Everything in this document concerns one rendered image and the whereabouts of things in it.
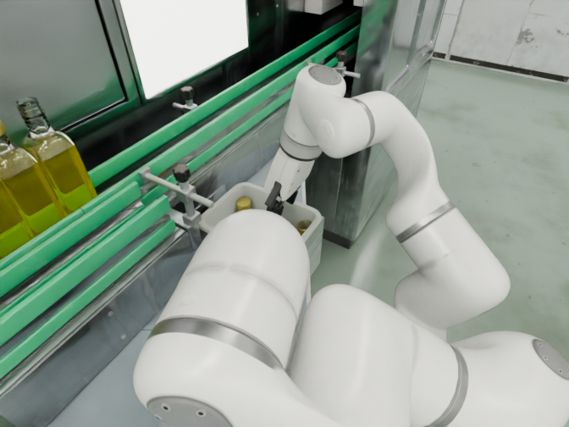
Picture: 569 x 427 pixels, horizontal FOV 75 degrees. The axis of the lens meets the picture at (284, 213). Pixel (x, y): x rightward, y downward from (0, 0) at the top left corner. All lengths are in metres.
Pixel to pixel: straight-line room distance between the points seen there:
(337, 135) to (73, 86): 0.53
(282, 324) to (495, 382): 0.21
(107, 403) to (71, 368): 0.08
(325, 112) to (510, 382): 0.36
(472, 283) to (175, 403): 0.36
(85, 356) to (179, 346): 0.48
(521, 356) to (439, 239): 0.15
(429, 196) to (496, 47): 3.65
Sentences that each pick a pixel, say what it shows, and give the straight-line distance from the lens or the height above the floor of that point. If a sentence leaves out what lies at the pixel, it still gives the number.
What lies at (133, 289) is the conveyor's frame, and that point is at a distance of 0.69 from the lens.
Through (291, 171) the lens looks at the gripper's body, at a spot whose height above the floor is 1.01.
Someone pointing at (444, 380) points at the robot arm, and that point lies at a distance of 0.36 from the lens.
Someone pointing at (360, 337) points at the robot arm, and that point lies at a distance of 0.30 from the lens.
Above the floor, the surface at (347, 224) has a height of 0.19.
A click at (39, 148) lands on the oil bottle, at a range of 0.66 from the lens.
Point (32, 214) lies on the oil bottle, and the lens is 0.68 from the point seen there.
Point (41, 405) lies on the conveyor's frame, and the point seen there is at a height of 0.80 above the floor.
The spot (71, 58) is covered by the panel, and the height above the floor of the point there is 1.13.
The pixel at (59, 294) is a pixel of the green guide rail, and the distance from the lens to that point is 0.62.
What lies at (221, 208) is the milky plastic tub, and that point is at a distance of 0.84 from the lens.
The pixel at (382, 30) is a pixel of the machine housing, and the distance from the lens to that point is 1.30.
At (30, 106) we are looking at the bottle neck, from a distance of 0.64.
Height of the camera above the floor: 1.38
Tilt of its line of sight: 43 degrees down
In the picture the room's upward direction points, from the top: straight up
